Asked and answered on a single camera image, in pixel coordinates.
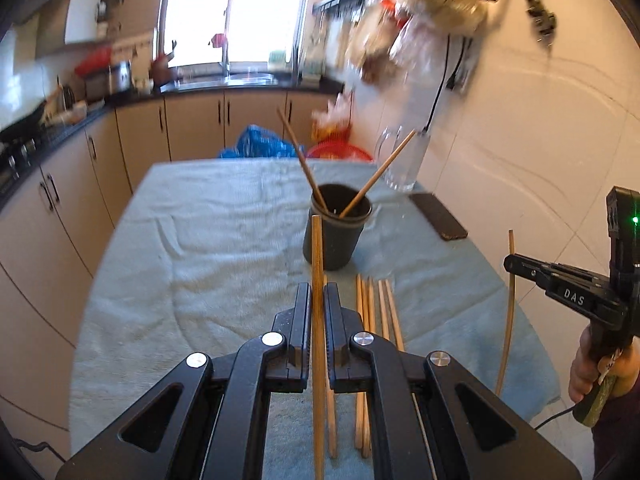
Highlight light blue towel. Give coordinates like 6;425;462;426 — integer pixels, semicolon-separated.
69;159;561;480

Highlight wooden chopstick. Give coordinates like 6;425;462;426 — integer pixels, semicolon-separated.
276;107;330;215
495;230;517;397
311;215;327;480
339;129;417;219

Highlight kitchen window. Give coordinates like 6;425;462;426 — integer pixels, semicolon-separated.
160;0;313;68

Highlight beige upper cabinets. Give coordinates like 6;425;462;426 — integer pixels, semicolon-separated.
35;0;151;56

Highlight steel sink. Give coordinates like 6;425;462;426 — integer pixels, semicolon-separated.
175;72;278;88

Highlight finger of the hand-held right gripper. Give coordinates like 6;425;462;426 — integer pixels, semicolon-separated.
504;254;608;312

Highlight blue plastic bag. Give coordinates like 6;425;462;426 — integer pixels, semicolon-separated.
218;124;306;160

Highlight beige plastic bag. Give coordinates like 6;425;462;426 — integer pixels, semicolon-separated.
357;35;401;86

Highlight black wok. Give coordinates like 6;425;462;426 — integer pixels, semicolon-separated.
0;100;48;143

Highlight black smartphone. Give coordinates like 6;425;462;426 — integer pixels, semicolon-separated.
409;192;469;241

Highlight person's right hand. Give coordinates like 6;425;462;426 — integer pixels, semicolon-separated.
569;327;640;403

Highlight clear plastic bag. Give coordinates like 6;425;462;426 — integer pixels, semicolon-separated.
390;15;451;91

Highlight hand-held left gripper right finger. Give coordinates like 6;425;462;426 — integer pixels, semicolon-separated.
324;282;583;480

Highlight bunch of wooden chopsticks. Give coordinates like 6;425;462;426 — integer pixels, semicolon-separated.
324;274;407;461

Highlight person's right forearm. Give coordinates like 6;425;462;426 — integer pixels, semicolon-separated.
591;375;640;480

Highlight brown pot with utensils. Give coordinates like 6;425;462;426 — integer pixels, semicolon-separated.
152;40;183;86

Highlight black kitchen countertop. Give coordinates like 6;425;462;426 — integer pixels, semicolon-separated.
0;75;346;211

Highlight red plastic basin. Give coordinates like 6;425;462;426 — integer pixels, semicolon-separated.
305;142;373;163

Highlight black chopstick holder cup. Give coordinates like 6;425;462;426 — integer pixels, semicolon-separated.
302;184;374;271

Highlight gas stove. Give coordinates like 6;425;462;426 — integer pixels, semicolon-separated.
0;130;46;196

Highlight red colander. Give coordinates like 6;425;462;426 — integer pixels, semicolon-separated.
75;49;113;76

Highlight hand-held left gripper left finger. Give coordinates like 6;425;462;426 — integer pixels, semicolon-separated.
55;282;313;480

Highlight clear glass mug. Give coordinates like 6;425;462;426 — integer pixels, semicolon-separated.
372;125;432;192

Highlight black power cable with plug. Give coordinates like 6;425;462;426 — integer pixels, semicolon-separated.
422;35;476;136

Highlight red waste bin with bags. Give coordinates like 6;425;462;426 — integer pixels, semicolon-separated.
311;92;353;146

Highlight beige base cabinets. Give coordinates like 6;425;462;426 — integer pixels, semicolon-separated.
0;87;341;411

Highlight silver rice cooker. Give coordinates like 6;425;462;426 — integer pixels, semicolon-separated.
107;60;133;95

